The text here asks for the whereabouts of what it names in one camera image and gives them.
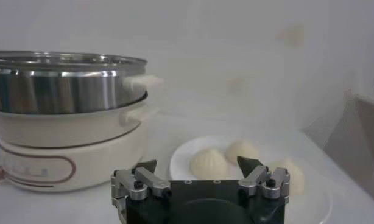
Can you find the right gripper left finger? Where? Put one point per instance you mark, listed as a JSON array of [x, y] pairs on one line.
[[150, 181]]

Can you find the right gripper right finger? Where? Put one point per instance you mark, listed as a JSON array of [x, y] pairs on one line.
[[254, 179]]

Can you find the white steamed baozi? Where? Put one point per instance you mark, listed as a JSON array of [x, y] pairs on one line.
[[295, 179], [243, 150], [209, 164]]

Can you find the stainless steel steamer basket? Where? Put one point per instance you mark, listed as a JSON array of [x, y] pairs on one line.
[[53, 88]]

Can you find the white round plate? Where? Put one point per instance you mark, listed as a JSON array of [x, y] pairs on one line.
[[182, 158]]

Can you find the cream electric cooker pot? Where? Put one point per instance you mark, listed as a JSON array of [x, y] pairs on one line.
[[68, 134]]

